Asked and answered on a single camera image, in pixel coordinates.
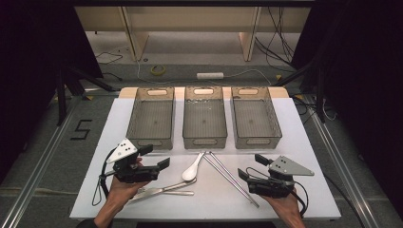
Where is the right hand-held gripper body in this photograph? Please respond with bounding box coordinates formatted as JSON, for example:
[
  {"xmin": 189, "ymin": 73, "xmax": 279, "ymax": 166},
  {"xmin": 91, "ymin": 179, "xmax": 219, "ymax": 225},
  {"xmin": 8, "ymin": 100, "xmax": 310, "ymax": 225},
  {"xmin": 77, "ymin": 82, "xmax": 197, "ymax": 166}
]
[{"xmin": 246, "ymin": 155, "xmax": 316, "ymax": 199}]

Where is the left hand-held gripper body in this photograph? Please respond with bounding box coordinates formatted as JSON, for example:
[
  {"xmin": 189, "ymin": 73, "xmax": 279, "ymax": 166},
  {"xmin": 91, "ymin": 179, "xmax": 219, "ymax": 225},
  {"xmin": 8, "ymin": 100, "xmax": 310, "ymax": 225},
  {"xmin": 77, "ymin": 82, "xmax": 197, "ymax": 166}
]
[{"xmin": 106, "ymin": 138, "xmax": 162, "ymax": 184}]

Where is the metal chopstick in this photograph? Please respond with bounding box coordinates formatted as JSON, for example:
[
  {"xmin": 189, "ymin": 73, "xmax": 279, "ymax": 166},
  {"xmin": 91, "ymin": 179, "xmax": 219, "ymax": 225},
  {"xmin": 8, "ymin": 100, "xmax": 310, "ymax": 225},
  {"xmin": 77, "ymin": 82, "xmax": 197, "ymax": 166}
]
[
  {"xmin": 208, "ymin": 151, "xmax": 255, "ymax": 200},
  {"xmin": 202, "ymin": 154, "xmax": 260, "ymax": 209}
]

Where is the white ceramic spoon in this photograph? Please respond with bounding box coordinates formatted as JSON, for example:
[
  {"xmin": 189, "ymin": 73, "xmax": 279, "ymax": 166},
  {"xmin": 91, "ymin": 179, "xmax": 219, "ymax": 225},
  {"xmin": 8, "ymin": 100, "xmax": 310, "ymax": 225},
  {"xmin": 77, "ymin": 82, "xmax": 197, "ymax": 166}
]
[{"xmin": 182, "ymin": 151, "xmax": 206, "ymax": 182}]

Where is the clear grey plastic bin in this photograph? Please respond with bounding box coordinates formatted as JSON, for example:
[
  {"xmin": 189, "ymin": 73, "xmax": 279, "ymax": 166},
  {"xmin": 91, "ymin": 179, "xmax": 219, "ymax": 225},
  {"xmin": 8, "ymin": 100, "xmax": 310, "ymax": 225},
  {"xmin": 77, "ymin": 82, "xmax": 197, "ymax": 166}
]
[
  {"xmin": 230, "ymin": 86, "xmax": 283, "ymax": 150},
  {"xmin": 125, "ymin": 86, "xmax": 176, "ymax": 151},
  {"xmin": 182, "ymin": 85, "xmax": 228, "ymax": 150}
]

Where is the person's right hand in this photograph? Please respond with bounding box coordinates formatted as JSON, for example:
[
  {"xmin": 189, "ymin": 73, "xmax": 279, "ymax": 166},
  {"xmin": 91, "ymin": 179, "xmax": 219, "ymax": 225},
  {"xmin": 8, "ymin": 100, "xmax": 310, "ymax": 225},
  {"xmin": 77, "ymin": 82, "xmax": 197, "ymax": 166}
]
[{"xmin": 260, "ymin": 189, "xmax": 302, "ymax": 219}]

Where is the person's left hand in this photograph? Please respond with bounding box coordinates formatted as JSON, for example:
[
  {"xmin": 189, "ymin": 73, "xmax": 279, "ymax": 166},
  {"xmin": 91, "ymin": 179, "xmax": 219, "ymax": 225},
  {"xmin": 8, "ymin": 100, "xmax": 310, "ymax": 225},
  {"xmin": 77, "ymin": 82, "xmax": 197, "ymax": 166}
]
[{"xmin": 107, "ymin": 177, "xmax": 150, "ymax": 207}]

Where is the white table sheet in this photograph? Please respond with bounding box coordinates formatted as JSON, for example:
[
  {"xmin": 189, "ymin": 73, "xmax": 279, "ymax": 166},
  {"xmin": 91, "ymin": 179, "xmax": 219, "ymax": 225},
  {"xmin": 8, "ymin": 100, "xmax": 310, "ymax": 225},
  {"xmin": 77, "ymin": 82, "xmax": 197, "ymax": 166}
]
[{"xmin": 69, "ymin": 97, "xmax": 342, "ymax": 221}]

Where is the black metal stand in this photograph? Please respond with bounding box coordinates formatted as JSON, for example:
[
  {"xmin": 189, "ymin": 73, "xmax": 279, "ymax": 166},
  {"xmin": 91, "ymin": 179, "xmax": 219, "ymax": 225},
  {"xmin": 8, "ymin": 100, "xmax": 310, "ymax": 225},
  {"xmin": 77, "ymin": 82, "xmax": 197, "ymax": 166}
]
[
  {"xmin": 272, "ymin": 60, "xmax": 327, "ymax": 123},
  {"xmin": 55, "ymin": 65, "xmax": 117, "ymax": 126}
]

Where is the white power strip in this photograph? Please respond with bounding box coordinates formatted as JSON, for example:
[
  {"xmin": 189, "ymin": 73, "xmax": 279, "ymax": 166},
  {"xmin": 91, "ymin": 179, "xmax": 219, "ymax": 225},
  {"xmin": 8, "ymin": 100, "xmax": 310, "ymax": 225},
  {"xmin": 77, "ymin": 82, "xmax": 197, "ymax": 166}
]
[{"xmin": 196, "ymin": 71, "xmax": 224, "ymax": 80}]

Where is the black curtain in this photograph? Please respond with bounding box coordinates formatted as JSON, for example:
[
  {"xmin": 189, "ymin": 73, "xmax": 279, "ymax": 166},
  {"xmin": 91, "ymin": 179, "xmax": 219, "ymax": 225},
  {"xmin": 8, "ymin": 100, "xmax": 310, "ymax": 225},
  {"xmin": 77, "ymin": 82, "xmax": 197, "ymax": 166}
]
[
  {"xmin": 291, "ymin": 0, "xmax": 403, "ymax": 210},
  {"xmin": 0, "ymin": 0, "xmax": 104, "ymax": 184}
]

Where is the light wooden desk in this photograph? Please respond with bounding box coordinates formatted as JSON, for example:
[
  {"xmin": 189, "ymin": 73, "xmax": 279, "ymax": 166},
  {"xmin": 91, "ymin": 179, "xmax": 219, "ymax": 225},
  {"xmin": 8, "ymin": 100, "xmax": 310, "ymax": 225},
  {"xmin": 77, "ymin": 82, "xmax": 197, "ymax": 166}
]
[{"xmin": 74, "ymin": 6, "xmax": 312, "ymax": 63}]

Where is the right hand-held gripper black cable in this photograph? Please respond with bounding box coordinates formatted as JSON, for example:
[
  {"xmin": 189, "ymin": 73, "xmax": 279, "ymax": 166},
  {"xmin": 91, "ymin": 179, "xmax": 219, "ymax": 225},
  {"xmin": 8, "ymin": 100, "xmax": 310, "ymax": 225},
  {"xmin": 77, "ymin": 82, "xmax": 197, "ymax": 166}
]
[{"xmin": 245, "ymin": 166, "xmax": 310, "ymax": 217}]

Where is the hand-held gripper black cable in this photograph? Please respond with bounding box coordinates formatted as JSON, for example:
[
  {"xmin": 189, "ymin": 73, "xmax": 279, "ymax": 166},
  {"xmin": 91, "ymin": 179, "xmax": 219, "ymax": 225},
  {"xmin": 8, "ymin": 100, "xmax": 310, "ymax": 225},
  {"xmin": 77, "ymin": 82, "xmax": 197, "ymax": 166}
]
[
  {"xmin": 91, "ymin": 148, "xmax": 117, "ymax": 207},
  {"xmin": 245, "ymin": 166, "xmax": 310, "ymax": 217}
]

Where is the left hand-held gripper black cable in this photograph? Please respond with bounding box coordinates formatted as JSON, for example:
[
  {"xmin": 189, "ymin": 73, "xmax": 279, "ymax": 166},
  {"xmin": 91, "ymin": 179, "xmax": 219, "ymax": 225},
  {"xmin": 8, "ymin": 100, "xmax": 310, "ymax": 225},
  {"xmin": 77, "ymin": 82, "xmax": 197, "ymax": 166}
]
[{"xmin": 91, "ymin": 148, "xmax": 117, "ymax": 207}]

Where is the aluminium floor rail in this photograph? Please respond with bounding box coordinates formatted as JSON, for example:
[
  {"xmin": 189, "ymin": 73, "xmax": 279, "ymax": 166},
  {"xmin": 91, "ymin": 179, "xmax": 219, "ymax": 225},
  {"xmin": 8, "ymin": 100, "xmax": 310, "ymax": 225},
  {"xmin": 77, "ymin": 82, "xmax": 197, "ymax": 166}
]
[
  {"xmin": 303, "ymin": 94, "xmax": 381, "ymax": 228},
  {"xmin": 0, "ymin": 94, "xmax": 84, "ymax": 228}
]

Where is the white floor cable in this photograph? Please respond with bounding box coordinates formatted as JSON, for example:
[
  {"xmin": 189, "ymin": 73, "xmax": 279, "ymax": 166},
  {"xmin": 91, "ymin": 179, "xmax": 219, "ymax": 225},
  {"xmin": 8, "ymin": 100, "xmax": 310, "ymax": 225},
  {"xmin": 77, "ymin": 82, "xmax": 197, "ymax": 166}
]
[{"xmin": 136, "ymin": 60, "xmax": 273, "ymax": 86}]

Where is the thin black floor cable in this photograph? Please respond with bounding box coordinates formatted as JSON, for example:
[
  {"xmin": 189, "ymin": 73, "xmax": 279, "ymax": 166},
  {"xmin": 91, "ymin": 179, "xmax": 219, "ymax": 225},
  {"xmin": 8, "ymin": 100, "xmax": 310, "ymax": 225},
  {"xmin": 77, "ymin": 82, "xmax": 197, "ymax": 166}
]
[{"xmin": 94, "ymin": 51, "xmax": 124, "ymax": 66}]

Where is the bundle of black cables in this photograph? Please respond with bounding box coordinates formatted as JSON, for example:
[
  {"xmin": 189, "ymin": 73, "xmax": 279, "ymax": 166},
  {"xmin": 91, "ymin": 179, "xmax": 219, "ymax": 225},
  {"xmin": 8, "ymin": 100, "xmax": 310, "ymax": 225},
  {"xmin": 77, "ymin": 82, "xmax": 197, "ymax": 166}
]
[{"xmin": 255, "ymin": 7, "xmax": 296, "ymax": 67}]

